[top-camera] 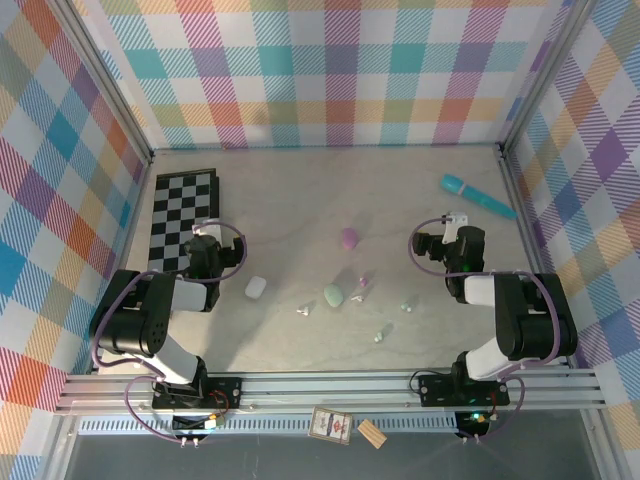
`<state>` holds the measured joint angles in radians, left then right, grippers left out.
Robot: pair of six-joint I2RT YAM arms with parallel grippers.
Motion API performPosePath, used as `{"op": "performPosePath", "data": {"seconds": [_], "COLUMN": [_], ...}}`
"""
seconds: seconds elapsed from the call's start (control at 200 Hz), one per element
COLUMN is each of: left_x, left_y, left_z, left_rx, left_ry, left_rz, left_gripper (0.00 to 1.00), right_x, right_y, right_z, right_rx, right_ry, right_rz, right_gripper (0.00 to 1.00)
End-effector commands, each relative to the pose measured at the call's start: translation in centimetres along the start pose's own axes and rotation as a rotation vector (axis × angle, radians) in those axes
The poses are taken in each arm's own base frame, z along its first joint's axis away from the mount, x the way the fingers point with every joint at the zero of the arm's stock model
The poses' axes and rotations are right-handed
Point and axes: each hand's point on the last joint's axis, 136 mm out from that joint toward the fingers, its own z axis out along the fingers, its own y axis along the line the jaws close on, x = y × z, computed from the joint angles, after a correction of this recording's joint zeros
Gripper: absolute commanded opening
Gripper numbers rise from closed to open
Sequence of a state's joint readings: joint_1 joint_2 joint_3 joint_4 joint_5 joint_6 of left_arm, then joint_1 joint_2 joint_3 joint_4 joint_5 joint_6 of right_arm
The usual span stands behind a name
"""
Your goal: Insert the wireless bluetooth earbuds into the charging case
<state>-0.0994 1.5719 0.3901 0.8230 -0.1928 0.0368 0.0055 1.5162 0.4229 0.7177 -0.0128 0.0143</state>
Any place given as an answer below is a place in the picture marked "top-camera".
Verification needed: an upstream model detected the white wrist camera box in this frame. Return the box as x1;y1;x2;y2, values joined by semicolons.
192;219;222;242
441;211;470;246

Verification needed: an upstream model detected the black controller box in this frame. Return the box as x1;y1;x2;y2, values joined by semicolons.
454;410;490;437
171;413;225;435

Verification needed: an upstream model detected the black white folding chessboard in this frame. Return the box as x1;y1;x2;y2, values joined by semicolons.
147;168;221;275

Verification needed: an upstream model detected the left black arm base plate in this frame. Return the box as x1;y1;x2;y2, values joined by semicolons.
151;377;244;409

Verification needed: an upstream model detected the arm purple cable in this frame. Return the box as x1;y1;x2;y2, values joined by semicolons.
408;215;557;445
92;218;249;445

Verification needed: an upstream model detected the aluminium floor rail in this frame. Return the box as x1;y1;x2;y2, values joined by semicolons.
112;154;154;281
499;144;551;281

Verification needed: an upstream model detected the playing card box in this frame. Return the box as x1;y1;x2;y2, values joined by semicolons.
309;406;355;446

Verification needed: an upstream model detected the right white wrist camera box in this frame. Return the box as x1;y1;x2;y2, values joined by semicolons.
441;211;470;246

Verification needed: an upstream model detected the right aluminium corner post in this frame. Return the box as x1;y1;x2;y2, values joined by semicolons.
497;0;601;161

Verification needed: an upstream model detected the small wooden block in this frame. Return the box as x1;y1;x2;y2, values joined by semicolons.
357;418;389;450

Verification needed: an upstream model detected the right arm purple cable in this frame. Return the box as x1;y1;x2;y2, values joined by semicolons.
408;215;557;445

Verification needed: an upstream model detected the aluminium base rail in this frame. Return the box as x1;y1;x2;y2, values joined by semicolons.
54;367;609;416

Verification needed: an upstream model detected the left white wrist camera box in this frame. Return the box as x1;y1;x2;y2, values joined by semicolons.
192;219;222;242

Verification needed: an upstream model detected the left black controller box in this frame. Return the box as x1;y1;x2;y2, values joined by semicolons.
171;413;225;435

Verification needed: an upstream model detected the slotted grey cable duct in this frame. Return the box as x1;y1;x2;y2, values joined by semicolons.
78;414;464;436

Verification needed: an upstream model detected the teal cylindrical tube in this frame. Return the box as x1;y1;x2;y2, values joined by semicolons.
440;173;519;221

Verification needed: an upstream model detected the aluminium corner post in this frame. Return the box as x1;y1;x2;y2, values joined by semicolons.
49;0;155;166
497;0;601;161

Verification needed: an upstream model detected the right black controller box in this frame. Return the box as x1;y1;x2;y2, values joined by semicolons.
454;410;490;437

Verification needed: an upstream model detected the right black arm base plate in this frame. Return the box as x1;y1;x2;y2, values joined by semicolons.
417;373;511;407

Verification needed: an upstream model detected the right aluminium floor rail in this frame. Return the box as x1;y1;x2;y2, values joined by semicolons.
499;144;551;281

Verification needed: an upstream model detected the left aluminium floor rail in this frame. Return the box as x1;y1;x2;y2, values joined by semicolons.
112;154;154;281

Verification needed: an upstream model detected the left aluminium corner post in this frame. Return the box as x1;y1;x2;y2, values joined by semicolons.
49;0;155;166

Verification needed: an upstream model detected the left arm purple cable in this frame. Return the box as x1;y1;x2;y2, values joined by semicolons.
92;218;249;445

